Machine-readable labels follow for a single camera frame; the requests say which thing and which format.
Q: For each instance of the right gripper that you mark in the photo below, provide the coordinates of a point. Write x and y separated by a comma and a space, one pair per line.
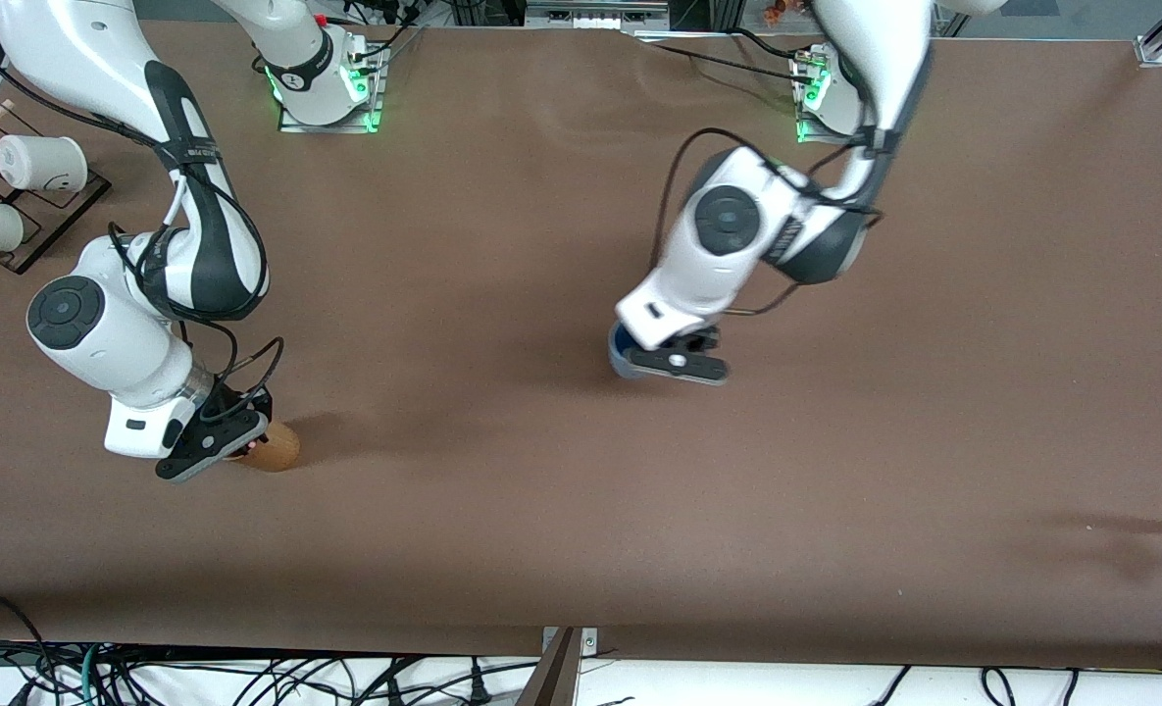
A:
230, 403

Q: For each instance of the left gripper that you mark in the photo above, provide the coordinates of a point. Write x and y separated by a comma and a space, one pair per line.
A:
704, 340

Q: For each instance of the blue cup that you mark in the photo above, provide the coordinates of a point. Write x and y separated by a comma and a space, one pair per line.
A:
620, 366

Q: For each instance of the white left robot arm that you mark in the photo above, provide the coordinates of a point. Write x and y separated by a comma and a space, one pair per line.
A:
718, 257

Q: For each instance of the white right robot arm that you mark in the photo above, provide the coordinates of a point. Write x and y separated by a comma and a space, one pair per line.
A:
100, 59

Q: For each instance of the brown wooden cup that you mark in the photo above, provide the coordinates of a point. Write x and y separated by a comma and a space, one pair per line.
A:
277, 451

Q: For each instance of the black cup rack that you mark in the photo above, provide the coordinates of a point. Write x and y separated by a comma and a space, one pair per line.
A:
61, 221

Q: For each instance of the white cup with print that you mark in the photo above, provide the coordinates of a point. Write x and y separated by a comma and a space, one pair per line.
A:
41, 162

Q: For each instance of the grey metal equipment box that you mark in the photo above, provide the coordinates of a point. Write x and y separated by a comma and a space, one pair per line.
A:
595, 14

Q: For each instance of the dark brown support beam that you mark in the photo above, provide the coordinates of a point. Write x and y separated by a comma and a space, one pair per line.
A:
553, 677

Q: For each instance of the black power plug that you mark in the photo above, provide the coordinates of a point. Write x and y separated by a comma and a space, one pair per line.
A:
479, 688

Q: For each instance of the silver table edge bracket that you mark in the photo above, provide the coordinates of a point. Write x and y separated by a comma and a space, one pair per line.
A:
588, 641

